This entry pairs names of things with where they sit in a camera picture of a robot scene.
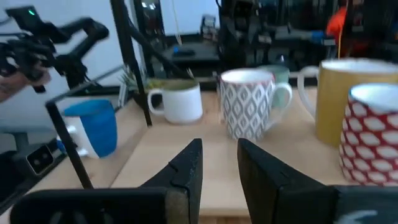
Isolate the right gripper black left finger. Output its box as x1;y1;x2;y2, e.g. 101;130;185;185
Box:
139;138;203;224

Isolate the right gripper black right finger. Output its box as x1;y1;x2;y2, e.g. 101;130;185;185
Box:
237;138;340;224

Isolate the teal mug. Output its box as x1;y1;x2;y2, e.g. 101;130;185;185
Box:
257;63;292;110

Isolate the white mug with handle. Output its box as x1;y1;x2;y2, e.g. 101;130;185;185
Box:
219;68;293;141

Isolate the white mug green interior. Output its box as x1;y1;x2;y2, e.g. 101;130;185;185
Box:
147;79;203;125

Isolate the blue and white mug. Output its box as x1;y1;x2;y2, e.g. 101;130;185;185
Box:
57;98;118;159

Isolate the white speckled mug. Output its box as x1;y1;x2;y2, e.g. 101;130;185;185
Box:
297;58;398;147

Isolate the red white lattice mug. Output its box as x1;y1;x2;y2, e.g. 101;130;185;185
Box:
338;82;398;187

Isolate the small black rack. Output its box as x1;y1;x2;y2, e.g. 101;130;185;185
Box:
200;14;217;34

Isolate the grey desk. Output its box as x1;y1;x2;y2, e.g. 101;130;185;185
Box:
155;42;220;65

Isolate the large white board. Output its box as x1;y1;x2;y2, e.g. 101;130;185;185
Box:
160;0;220;35

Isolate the black computer mouse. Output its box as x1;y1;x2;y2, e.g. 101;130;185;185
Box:
172;46;197;58

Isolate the small blue cylindrical object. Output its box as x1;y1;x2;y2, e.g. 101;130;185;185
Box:
310;30;326;44

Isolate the person's hand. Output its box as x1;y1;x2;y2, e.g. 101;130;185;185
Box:
0;70;52;103

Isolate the black aluminium table frame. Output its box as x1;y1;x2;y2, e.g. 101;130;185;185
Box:
110;0;193;127

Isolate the table-level camera box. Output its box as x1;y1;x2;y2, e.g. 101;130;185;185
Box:
26;144;55;175

